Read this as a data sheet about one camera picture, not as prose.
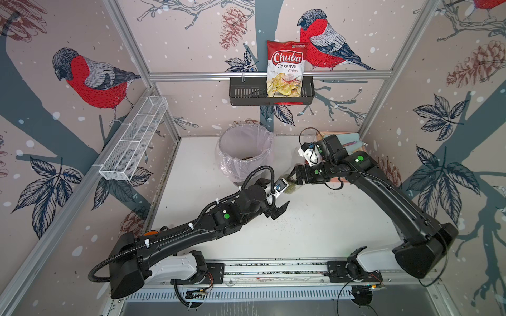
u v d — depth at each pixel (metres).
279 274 0.75
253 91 1.07
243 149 0.94
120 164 0.70
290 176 0.69
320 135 1.20
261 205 0.52
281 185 0.58
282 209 0.63
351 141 1.18
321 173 0.60
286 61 0.83
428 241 0.39
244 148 0.95
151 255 0.41
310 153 0.65
